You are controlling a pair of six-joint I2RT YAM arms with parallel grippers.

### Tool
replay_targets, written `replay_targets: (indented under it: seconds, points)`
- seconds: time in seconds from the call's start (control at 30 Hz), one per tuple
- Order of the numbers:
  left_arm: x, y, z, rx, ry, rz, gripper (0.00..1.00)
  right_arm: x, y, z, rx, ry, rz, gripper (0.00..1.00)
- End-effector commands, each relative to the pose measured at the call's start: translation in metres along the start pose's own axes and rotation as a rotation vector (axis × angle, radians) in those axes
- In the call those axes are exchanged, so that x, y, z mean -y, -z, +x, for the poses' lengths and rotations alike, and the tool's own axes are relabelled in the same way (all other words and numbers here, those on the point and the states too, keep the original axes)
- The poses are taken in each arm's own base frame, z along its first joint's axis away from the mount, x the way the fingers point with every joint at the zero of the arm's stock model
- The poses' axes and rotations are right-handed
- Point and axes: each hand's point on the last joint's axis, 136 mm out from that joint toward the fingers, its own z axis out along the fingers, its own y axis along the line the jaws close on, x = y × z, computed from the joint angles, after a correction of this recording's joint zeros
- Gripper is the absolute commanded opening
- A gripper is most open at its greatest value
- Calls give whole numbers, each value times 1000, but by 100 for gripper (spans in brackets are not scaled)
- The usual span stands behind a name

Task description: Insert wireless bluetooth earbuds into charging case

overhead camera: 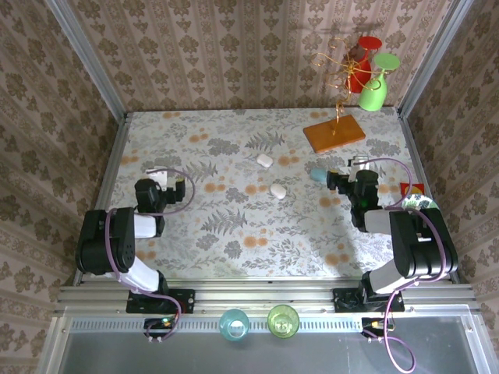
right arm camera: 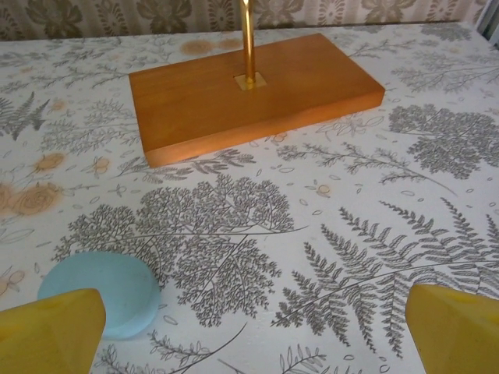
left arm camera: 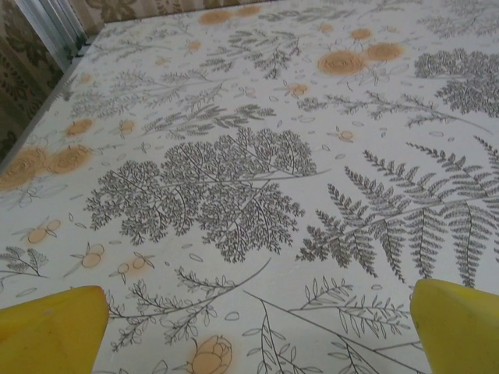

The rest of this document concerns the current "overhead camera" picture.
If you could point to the blue earbud case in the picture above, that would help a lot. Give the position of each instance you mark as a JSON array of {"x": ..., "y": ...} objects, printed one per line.
[{"x": 317, "y": 175}]

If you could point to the white oval earbud case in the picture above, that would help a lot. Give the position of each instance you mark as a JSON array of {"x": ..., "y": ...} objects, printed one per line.
[{"x": 278, "y": 191}]

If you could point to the white boxy earbud case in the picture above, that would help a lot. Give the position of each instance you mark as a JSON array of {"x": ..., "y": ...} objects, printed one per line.
[{"x": 264, "y": 159}]

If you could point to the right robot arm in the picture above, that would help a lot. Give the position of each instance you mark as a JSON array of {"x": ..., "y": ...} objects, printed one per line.
[{"x": 421, "y": 253}]

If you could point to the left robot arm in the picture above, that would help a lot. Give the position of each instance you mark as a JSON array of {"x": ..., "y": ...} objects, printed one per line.
[{"x": 93, "y": 249}]

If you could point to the orange wooden stand base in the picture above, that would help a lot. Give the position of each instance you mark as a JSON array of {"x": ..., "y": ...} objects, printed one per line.
[{"x": 335, "y": 134}]

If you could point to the red packet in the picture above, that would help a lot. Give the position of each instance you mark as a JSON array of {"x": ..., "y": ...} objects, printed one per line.
[{"x": 417, "y": 190}]

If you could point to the floral patterned table cover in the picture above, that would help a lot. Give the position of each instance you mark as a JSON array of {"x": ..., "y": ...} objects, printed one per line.
[{"x": 175, "y": 128}]

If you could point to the leaf pattern bowl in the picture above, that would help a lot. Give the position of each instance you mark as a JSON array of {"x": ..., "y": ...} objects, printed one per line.
[{"x": 419, "y": 202}]

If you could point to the green plastic wine glass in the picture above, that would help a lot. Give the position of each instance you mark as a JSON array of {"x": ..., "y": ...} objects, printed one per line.
[{"x": 372, "y": 97}]

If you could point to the small black controller board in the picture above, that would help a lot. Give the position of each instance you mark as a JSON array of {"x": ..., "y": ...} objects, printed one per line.
[
  {"x": 161, "y": 323},
  {"x": 376, "y": 324}
]

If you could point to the red plastic wine glass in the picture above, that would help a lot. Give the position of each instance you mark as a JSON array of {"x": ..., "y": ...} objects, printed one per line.
[{"x": 369, "y": 42}]

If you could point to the blue translucent cup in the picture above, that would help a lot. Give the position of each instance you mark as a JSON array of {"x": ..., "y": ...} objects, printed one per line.
[{"x": 234, "y": 325}]

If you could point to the green translucent cup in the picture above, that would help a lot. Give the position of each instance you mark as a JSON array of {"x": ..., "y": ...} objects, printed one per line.
[{"x": 283, "y": 321}]

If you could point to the grey metal shelf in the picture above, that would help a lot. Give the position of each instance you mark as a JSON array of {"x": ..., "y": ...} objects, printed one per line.
[{"x": 273, "y": 354}]

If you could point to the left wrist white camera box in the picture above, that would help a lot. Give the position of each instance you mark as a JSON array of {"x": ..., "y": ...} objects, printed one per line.
[{"x": 160, "y": 177}]

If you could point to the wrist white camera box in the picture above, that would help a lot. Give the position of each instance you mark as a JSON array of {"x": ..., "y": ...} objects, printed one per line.
[
  {"x": 354, "y": 171},
  {"x": 160, "y": 177}
]

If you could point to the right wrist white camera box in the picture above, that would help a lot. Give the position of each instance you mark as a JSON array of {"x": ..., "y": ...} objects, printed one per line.
[{"x": 354, "y": 171}]

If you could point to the aluminium side rail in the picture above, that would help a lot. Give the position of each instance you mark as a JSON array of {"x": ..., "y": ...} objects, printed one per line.
[
  {"x": 415, "y": 156},
  {"x": 112, "y": 163}
]

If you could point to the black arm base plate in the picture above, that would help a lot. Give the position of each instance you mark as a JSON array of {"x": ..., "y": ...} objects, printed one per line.
[
  {"x": 183, "y": 302},
  {"x": 345, "y": 302}
]

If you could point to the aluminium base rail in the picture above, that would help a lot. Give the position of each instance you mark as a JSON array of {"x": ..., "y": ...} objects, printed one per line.
[{"x": 265, "y": 298}]

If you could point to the aluminium frame post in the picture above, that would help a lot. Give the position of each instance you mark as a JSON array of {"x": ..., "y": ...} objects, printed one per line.
[
  {"x": 89, "y": 58},
  {"x": 432, "y": 58}
]

